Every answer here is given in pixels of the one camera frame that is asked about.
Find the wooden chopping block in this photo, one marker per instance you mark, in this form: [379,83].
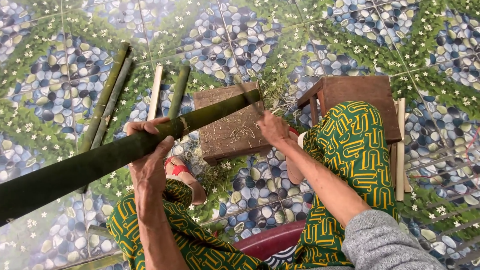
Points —
[232,135]

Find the person's right fingers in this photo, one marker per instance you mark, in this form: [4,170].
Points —
[265,122]

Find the black white striped cloth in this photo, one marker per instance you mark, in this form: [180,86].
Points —
[281,258]

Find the red sandal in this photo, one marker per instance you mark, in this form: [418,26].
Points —
[180,170]

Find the short green bamboo strip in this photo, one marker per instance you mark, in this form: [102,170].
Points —
[179,92]

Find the green yellow patterned trousers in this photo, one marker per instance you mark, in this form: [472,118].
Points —
[348,150]

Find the thick green bamboo pole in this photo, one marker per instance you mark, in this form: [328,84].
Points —
[93,163]

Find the person's left hand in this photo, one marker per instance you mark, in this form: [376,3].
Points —
[150,168]

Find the knife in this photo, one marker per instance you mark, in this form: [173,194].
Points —
[249,98]

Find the long green bamboo strip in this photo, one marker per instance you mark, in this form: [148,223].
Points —
[107,90]
[114,99]

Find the person's right hand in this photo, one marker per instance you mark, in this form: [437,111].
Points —
[275,131]

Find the grey sleeve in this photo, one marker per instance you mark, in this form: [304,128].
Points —
[382,243]

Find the bundle of thin grey strips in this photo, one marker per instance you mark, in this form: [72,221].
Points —
[442,180]

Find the red plastic stool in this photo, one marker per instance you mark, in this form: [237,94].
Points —
[270,238]

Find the brown wooden stool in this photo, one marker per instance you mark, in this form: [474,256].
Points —
[356,93]

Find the heap of bamboo shavings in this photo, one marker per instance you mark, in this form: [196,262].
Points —
[277,93]

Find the pale split bamboo slat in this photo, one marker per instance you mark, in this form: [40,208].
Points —
[393,165]
[155,92]
[400,157]

